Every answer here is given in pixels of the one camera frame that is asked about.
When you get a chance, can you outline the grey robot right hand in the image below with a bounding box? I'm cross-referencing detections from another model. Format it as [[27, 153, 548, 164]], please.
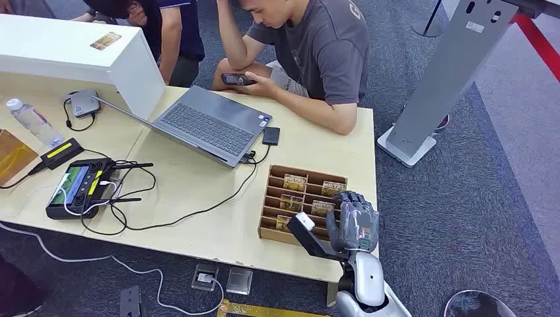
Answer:
[[326, 191, 380, 254]]

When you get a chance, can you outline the black smartphone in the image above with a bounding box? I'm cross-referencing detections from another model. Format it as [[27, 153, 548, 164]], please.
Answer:
[[221, 73, 258, 87]]

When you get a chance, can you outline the cardboard card organizer tray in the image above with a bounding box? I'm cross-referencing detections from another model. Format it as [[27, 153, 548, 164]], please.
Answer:
[[257, 164, 349, 247]]

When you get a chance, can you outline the seated person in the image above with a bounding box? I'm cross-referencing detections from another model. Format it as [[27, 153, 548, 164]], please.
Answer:
[[211, 0, 370, 137]]

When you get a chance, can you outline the standing person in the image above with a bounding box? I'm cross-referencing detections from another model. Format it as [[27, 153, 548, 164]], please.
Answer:
[[72, 0, 205, 88]]

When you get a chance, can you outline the yellow floor tape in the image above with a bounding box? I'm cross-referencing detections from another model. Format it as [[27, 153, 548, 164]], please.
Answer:
[[216, 299, 333, 317]]

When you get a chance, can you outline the black external drive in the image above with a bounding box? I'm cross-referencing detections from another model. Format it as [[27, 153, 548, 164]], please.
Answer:
[[262, 127, 281, 147]]

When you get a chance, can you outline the clear floor cover plate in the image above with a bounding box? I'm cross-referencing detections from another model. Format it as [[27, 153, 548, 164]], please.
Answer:
[[226, 267, 254, 296]]

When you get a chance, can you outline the round dark stool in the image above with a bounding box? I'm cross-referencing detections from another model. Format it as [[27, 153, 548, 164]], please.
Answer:
[[443, 289, 519, 317]]

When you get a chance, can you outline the floor socket box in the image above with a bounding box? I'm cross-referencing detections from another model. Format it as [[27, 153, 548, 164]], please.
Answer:
[[191, 262, 221, 293]]

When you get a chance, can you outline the grey kiosk stand white base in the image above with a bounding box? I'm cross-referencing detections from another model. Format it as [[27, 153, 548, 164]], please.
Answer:
[[376, 0, 519, 168]]

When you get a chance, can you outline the grey open laptop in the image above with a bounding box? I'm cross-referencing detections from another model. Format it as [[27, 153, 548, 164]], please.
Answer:
[[92, 85, 273, 169]]

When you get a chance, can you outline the black stanchion pole with base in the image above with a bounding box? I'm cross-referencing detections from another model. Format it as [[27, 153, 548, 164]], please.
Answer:
[[411, 0, 444, 38]]

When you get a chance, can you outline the red floor strip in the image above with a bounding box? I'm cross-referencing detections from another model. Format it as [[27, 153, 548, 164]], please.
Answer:
[[510, 12, 560, 84]]

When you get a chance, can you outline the black remote controller with screen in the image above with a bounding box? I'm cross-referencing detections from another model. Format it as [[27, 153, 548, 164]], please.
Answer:
[[45, 158, 155, 221]]

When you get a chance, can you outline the grey hub adapter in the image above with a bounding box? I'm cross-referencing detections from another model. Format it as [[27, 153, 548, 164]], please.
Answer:
[[69, 90, 102, 119]]

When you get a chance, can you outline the black unit with yellow label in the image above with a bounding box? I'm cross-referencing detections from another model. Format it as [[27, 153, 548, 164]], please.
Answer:
[[40, 137, 85, 170]]

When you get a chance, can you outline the clear plastic water bottle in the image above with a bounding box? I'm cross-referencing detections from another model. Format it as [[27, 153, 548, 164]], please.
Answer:
[[6, 98, 65, 149]]

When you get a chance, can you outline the brown cardboard box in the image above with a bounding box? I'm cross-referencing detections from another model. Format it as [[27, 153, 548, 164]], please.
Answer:
[[0, 129, 40, 187]]

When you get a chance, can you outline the white counter box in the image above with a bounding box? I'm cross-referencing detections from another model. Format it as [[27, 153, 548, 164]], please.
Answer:
[[0, 14, 166, 121]]

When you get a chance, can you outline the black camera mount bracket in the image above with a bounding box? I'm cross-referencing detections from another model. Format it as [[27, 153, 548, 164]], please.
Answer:
[[286, 215, 351, 264]]

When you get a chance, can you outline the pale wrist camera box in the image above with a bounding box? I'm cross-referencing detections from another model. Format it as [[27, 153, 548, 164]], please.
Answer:
[[295, 212, 316, 232]]

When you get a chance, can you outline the long black cable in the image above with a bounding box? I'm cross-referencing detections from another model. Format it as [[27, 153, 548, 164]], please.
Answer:
[[80, 149, 259, 237]]

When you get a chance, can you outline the white controller cable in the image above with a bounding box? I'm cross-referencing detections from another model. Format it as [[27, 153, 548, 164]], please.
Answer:
[[26, 174, 119, 217]]

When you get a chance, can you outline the white floor cable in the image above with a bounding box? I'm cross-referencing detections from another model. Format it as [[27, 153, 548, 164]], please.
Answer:
[[0, 222, 225, 317]]

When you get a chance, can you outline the black hub cable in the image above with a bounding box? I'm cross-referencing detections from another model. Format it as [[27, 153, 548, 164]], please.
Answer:
[[63, 96, 96, 133]]

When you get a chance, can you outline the black unit power cable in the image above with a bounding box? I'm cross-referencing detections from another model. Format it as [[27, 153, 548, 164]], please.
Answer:
[[0, 162, 47, 190]]

